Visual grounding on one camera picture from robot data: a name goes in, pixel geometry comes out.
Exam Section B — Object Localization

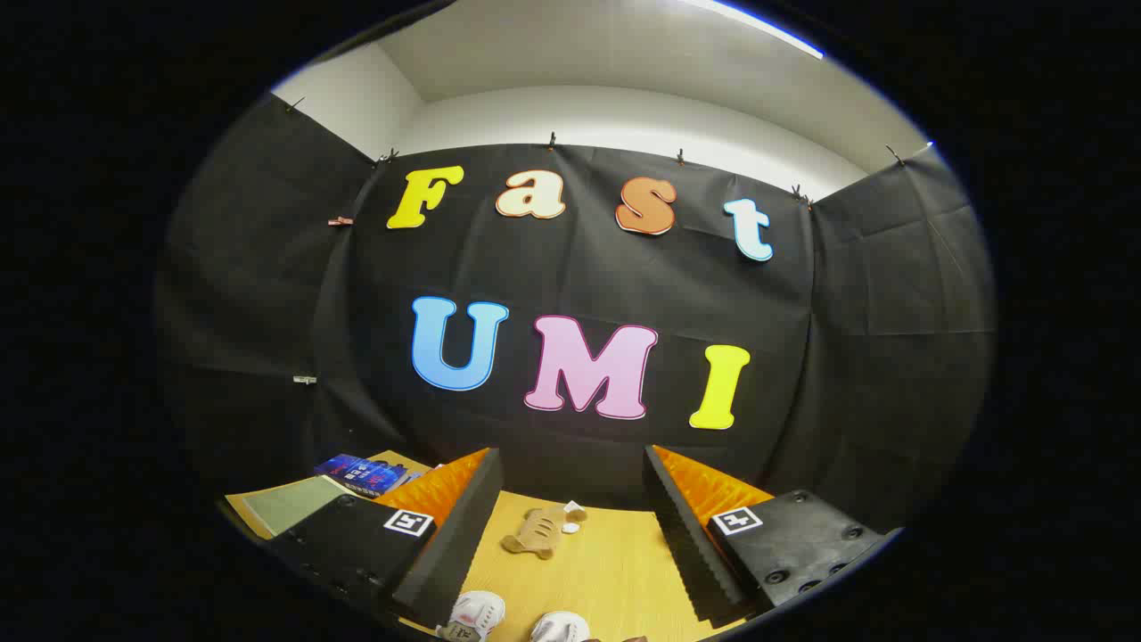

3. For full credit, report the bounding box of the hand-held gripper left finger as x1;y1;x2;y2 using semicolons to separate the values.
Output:
267;448;505;630

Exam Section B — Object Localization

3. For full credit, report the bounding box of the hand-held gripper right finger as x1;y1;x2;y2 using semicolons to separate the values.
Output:
644;444;903;627

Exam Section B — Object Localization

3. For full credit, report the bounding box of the white canvas shoe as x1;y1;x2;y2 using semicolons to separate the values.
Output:
530;611;589;642
437;590;506;642

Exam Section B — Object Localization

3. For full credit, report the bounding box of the pale green fabric storage box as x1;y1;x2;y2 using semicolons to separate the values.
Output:
223;475;359;541

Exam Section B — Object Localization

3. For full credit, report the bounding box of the brown bread-shaped plush toy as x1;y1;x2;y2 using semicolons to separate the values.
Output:
501;501;589;561

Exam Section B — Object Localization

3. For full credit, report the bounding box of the dark blue glossy book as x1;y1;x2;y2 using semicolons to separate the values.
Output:
314;453;420;498

